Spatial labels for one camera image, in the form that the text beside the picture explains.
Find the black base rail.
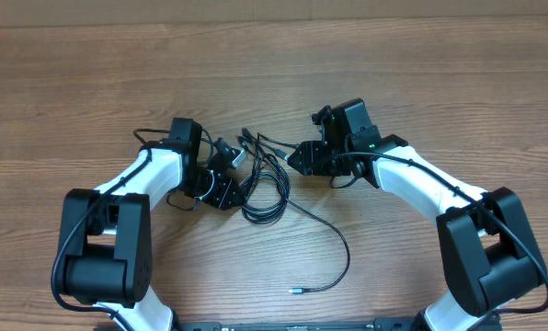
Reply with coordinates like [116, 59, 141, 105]
[174, 315, 430, 331]

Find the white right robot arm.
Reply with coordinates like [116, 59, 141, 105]
[286, 98, 548, 330]

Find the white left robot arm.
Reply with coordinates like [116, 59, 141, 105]
[50, 118, 245, 330]

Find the thin black usb cable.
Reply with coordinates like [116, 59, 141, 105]
[257, 132, 351, 295]

